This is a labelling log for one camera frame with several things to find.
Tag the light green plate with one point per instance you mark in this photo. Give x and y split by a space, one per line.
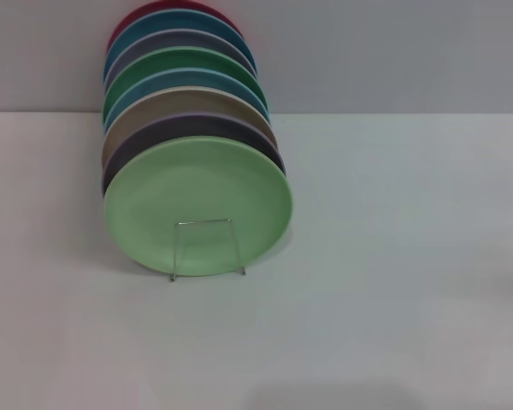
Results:
196 192

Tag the dark purple plate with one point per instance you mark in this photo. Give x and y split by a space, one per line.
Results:
188 130

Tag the beige plate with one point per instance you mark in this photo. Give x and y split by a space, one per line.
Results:
175 104

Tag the blue plate with pale rim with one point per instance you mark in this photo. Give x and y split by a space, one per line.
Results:
175 81

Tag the dark green plate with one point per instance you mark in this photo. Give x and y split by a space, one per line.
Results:
175 60

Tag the grey lilac plate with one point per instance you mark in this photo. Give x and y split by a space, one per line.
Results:
175 40

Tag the dark teal plate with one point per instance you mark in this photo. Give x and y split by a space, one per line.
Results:
175 21

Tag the red plate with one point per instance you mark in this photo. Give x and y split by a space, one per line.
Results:
154 6

